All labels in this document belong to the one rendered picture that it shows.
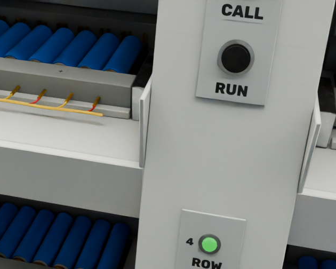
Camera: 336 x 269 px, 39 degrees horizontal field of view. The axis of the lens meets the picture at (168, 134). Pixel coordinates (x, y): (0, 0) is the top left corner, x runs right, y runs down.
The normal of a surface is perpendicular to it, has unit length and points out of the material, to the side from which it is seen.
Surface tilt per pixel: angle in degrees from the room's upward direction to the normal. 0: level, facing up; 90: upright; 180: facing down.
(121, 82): 18
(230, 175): 90
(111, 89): 108
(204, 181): 90
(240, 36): 90
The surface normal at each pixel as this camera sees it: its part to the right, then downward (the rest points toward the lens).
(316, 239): -0.19, 0.56
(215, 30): -0.18, 0.29
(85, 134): 0.04, -0.81
